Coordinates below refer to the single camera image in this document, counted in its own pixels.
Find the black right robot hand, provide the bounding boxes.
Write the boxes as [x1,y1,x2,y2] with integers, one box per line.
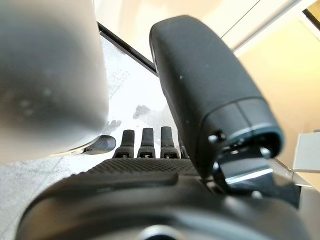
[14,14,312,240]

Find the black floor strip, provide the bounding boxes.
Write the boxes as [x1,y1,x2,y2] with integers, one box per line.
[96,21,160,77]

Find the beige cabinet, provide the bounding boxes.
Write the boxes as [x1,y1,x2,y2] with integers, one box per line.
[221,0,320,171]

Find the black robot foot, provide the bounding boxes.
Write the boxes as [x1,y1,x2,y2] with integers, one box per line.
[84,134,117,156]

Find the white box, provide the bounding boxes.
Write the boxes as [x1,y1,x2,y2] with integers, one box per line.
[291,132,320,173]

